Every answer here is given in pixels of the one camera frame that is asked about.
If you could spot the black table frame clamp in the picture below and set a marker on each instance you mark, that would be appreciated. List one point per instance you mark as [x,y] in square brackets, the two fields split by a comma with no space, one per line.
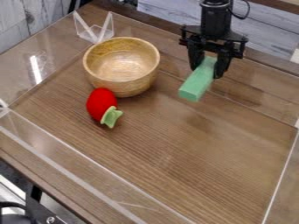
[26,209]

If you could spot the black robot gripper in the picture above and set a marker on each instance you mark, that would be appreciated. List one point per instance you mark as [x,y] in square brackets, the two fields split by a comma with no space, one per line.
[213,36]

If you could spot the red plush strawberry toy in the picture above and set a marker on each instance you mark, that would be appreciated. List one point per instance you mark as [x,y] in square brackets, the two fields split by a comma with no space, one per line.
[102,107]

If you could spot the brown wooden bowl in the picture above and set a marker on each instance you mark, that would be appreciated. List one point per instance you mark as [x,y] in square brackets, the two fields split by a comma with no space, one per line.
[123,65]

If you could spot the green rectangular block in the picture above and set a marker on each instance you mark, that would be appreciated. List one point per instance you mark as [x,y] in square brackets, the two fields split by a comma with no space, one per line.
[198,82]

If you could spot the clear acrylic corner bracket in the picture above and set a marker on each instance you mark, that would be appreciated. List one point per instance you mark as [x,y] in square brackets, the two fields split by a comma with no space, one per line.
[95,33]

